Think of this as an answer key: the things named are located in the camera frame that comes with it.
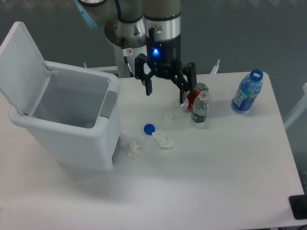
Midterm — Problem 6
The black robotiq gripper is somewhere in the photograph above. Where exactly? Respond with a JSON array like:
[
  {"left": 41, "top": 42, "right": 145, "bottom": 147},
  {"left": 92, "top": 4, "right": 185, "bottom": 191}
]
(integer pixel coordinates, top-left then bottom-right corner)
[{"left": 135, "top": 27, "right": 196, "bottom": 105}]

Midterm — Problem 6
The white trash can lid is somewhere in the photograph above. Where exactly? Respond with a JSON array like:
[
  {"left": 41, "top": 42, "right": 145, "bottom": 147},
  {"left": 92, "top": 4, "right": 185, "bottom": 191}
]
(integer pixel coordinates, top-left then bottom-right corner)
[{"left": 0, "top": 22, "right": 51, "bottom": 116}]

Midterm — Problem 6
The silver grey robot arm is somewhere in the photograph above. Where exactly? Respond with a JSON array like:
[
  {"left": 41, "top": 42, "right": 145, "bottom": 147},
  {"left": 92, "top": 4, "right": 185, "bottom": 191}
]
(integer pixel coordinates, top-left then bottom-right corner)
[{"left": 75, "top": 0, "right": 197, "bottom": 110}]

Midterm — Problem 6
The crushed red soda can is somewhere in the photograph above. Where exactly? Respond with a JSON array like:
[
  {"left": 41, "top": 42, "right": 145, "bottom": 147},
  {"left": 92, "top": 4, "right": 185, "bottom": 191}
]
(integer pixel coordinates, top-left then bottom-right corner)
[{"left": 180, "top": 82, "right": 209, "bottom": 111}]

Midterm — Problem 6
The clear plastic bottle cap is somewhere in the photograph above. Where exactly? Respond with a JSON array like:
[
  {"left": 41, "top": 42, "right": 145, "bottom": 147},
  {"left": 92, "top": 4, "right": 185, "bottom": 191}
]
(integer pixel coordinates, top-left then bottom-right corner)
[{"left": 164, "top": 111, "right": 174, "bottom": 120}]

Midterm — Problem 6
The blue bottle cap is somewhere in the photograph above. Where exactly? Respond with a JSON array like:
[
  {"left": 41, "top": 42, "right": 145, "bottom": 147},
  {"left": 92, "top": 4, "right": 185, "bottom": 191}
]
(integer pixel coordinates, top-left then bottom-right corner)
[{"left": 143, "top": 123, "right": 155, "bottom": 136}]

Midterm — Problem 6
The white plastic trash can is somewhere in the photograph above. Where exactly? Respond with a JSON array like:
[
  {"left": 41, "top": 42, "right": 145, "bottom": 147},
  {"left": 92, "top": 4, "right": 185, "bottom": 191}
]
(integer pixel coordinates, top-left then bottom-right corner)
[{"left": 9, "top": 62, "right": 121, "bottom": 172}]

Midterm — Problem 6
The clear green label bottle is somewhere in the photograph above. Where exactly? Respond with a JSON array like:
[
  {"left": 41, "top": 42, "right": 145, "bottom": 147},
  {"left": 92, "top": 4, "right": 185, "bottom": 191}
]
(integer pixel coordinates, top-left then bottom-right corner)
[{"left": 191, "top": 90, "right": 210, "bottom": 123}]

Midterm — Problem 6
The crumpled white tissue right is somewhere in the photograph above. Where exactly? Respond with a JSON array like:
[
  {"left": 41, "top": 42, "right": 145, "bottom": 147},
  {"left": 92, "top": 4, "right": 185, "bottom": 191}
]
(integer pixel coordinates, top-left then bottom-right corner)
[{"left": 152, "top": 129, "right": 175, "bottom": 150}]

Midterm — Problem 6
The crumpled white tissue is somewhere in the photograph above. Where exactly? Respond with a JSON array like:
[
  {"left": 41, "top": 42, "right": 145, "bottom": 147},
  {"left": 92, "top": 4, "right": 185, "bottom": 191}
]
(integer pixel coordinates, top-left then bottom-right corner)
[
  {"left": 127, "top": 140, "right": 143, "bottom": 159},
  {"left": 152, "top": 129, "right": 175, "bottom": 150}
]

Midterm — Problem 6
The blue plastic drink bottle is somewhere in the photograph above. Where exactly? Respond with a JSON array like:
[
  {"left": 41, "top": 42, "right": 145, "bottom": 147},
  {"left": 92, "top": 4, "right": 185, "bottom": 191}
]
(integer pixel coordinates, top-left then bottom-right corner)
[{"left": 231, "top": 69, "right": 263, "bottom": 114}]

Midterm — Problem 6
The crumpled white tissue left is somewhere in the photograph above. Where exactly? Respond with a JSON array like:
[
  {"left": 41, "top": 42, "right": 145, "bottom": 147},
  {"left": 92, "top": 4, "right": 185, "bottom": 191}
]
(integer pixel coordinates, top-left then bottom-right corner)
[{"left": 127, "top": 140, "right": 143, "bottom": 159}]

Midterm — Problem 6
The black device at edge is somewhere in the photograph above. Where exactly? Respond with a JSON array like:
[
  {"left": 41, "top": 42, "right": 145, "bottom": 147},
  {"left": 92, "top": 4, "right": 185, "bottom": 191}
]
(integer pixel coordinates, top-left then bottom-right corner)
[{"left": 289, "top": 195, "right": 307, "bottom": 220}]

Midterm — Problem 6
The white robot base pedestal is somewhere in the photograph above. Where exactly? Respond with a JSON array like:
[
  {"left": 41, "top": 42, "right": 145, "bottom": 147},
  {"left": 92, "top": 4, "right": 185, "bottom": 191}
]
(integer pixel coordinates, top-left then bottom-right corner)
[{"left": 90, "top": 46, "right": 147, "bottom": 78}]

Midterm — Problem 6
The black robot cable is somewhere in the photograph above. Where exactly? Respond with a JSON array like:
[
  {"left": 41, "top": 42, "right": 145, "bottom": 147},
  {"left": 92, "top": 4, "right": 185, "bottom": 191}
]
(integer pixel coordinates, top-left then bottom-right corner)
[{"left": 114, "top": 0, "right": 135, "bottom": 78}]

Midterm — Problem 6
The white frame at right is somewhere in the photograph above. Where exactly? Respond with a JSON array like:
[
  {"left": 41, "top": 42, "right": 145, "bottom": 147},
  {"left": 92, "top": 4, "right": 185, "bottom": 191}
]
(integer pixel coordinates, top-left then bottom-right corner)
[{"left": 283, "top": 83, "right": 307, "bottom": 130}]

